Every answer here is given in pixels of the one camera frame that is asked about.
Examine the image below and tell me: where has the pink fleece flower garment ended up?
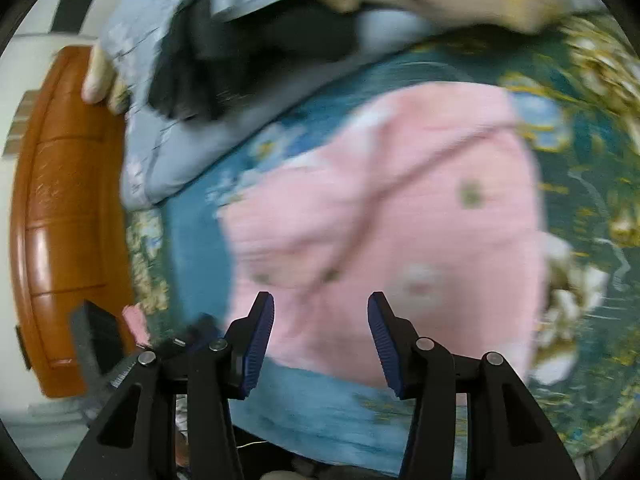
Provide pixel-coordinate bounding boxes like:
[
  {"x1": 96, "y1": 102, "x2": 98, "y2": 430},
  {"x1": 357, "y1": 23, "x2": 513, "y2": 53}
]
[{"x1": 217, "y1": 82, "x2": 546, "y2": 387}]

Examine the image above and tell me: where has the cream floral pillow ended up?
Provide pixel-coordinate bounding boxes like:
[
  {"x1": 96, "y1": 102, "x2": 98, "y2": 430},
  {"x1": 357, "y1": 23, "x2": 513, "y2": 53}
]
[{"x1": 81, "y1": 44, "x2": 130, "y2": 116}]

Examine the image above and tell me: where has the black white striped garment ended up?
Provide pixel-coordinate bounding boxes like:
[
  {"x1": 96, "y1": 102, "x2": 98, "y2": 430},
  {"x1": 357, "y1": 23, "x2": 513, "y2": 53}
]
[{"x1": 148, "y1": 0, "x2": 358, "y2": 122}]

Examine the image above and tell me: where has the grey daisy print quilt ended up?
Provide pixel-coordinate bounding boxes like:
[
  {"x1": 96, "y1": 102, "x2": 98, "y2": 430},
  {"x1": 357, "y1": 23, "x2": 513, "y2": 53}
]
[{"x1": 98, "y1": 0, "x2": 437, "y2": 210}]

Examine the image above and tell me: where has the wooden headboard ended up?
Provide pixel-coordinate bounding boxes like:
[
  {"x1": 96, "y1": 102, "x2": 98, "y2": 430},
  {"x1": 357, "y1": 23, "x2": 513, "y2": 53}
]
[{"x1": 9, "y1": 46, "x2": 134, "y2": 399}]

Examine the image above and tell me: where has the teal floral plush blanket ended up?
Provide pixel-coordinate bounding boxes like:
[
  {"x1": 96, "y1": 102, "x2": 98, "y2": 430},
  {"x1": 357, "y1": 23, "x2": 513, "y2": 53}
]
[{"x1": 126, "y1": 14, "x2": 639, "y2": 476}]

